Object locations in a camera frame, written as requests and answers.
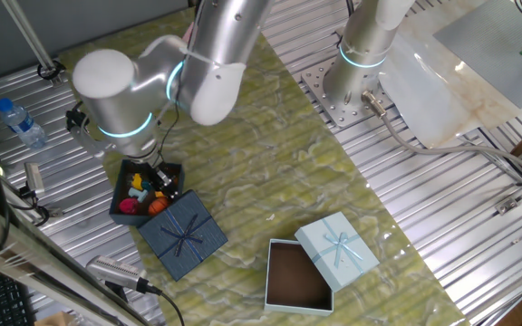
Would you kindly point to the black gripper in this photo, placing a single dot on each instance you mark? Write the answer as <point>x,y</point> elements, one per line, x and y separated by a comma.
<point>145,165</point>

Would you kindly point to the dark blue gift box base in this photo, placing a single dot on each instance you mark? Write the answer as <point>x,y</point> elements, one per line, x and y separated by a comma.
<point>127,219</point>

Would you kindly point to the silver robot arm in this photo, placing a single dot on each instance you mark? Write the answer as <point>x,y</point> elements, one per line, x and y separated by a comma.
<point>107,90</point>

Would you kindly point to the dark blue ribboned box lid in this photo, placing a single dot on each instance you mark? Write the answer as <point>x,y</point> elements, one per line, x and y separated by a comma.
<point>184,235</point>

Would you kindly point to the light blue gift box base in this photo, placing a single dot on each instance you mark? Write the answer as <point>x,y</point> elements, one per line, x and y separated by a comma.
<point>297,280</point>

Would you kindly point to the light blue ribboned box lid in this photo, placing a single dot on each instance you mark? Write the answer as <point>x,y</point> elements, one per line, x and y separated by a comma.
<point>338,251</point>

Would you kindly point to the orange toy basketball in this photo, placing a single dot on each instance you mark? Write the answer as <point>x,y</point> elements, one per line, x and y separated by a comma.
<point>157,207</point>

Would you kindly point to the yellow teal clear brick stack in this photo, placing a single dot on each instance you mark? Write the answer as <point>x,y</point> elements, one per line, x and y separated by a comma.
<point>138,182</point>

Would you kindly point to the pink translucent plastic toy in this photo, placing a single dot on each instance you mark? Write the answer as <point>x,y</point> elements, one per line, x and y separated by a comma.
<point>128,206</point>

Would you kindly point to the green marble pattern mat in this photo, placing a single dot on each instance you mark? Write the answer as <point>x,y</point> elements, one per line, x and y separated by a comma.
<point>288,158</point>

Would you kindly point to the clear plastic water bottle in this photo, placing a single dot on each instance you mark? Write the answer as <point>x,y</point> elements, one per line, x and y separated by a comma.
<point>23,124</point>

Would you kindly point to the silver robot mounting plate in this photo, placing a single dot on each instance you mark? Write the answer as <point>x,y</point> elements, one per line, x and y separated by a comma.
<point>333,108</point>

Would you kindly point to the grey metal stand pole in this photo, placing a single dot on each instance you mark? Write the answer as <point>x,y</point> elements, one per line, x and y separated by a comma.
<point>32,41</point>

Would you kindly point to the grey studded baseplate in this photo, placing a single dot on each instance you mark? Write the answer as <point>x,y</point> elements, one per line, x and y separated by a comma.
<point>483,45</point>

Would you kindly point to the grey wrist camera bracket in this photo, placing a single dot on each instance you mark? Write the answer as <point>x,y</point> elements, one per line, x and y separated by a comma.
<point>89,142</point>

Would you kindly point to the silver ribbed camera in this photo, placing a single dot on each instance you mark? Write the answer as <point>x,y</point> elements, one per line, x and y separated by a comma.
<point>116,271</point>

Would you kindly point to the aluminium frame rail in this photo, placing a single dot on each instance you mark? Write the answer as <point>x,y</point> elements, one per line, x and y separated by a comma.
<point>25,262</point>

